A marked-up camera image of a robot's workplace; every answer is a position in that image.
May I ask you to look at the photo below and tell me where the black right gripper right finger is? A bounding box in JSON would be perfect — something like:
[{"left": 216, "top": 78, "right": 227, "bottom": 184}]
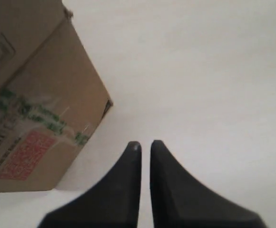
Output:
[{"left": 150, "top": 140, "right": 266, "bottom": 228}]

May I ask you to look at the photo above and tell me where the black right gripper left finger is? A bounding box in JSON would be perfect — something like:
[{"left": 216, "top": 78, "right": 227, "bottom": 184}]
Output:
[{"left": 39, "top": 142, "right": 142, "bottom": 228}]

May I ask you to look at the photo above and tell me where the taped cardboard box red label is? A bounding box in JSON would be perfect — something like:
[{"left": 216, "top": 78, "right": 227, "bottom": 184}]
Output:
[{"left": 0, "top": 0, "right": 112, "bottom": 193}]

